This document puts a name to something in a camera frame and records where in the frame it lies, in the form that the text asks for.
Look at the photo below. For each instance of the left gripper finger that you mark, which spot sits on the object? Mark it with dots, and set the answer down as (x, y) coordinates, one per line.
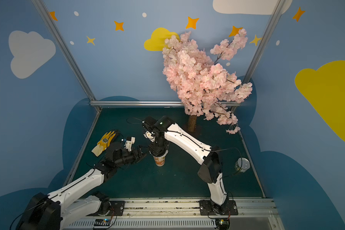
(138, 160)
(142, 150)

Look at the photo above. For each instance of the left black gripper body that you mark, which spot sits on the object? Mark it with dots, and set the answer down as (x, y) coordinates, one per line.
(135, 155)

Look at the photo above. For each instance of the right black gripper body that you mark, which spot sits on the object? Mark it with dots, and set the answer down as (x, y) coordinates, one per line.
(159, 147)

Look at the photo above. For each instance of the black plastic cup lid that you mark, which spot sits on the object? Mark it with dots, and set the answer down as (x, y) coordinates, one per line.
(157, 151)

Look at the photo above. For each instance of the printed paper milk tea cup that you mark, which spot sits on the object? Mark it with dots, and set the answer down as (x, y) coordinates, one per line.
(160, 162)

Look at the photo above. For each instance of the round white leak-proof paper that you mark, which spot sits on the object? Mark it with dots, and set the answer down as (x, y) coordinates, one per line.
(160, 156)

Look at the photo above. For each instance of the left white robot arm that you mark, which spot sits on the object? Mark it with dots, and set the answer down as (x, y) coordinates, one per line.
(58, 209)

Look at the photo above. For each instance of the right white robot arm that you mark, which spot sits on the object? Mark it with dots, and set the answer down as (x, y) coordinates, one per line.
(208, 157)

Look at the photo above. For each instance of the yellow black work glove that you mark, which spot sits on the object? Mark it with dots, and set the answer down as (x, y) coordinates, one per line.
(105, 142)

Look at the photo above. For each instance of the brown square tree base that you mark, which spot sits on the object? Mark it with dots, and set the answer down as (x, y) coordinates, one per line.
(197, 131)

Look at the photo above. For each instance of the left green circuit board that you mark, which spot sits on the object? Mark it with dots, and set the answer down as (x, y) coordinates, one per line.
(104, 223)

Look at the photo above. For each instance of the green circuit board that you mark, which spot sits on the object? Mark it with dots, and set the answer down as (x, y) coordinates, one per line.
(222, 224)
(104, 223)

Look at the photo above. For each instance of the pink cherry blossom tree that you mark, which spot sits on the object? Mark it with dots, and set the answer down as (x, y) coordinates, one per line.
(203, 85)

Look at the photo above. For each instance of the silver tin can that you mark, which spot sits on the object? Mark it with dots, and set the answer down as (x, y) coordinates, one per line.
(242, 165)

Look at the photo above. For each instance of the right green circuit board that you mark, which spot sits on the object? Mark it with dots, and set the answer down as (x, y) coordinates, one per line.
(222, 224)

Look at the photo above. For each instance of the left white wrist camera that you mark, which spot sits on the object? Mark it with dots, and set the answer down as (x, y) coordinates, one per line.
(129, 142)

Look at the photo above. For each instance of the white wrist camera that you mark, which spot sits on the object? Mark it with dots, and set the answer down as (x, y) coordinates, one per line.
(149, 135)
(129, 142)

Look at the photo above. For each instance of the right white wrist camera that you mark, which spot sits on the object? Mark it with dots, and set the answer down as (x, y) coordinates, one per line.
(149, 135)

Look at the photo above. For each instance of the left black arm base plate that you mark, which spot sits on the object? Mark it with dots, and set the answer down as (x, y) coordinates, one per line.
(110, 208)

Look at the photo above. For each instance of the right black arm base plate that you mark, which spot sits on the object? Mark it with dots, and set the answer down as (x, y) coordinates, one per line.
(209, 208)

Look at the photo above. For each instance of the aluminium front rail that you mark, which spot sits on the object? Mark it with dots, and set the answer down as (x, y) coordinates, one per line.
(168, 213)

